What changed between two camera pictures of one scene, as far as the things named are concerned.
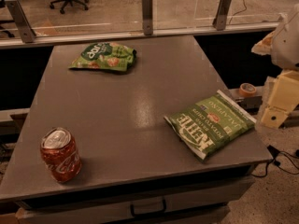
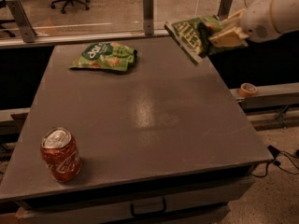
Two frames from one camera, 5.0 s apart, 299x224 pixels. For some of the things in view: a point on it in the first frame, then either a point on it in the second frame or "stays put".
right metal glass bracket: (220, 22) stays put
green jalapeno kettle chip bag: (210, 125) to (192, 36)
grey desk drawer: (135, 208) stays put
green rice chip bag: (105, 55) stays put
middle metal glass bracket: (148, 13) stays put
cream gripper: (289, 44) to (258, 20)
